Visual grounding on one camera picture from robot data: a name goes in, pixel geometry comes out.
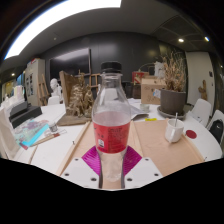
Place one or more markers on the wooden easel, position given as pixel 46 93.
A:
pixel 95 80
pixel 43 90

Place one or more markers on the colourful painted sheet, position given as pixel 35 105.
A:
pixel 30 133

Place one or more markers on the clear red-labelled drink bottle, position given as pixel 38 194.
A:
pixel 111 133

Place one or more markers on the wooden paint brush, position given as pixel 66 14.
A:
pixel 46 139

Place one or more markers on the tall white plaster statue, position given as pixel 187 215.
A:
pixel 159 70

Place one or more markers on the grey pot with dried plant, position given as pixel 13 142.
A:
pixel 172 101

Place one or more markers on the round ceiling spot light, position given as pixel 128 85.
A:
pixel 206 38
pixel 180 40

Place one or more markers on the printed paper sheets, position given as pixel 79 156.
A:
pixel 136 111

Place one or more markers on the beige wooden drawing board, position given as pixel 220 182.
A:
pixel 160 150

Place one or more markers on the white ceramic mug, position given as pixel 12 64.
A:
pixel 173 131

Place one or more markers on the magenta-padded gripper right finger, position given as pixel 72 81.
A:
pixel 133 160

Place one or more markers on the black wall screen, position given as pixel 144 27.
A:
pixel 70 65

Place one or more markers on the small white cup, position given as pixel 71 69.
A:
pixel 144 107

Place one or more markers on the metal spoon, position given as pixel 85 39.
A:
pixel 176 118

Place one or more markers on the wooden mannequin figure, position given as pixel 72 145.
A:
pixel 202 90

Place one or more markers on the small yellow tag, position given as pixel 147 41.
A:
pixel 150 119

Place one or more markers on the long ceiling light strip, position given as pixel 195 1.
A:
pixel 60 16

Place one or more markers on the black flat box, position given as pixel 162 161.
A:
pixel 28 115

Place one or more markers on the gold relief sculpture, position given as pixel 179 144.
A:
pixel 78 100

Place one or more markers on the white plaster bust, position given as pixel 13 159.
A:
pixel 55 87

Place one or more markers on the white canvas panel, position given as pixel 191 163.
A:
pixel 6 136

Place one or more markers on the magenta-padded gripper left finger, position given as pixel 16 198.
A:
pixel 90 160

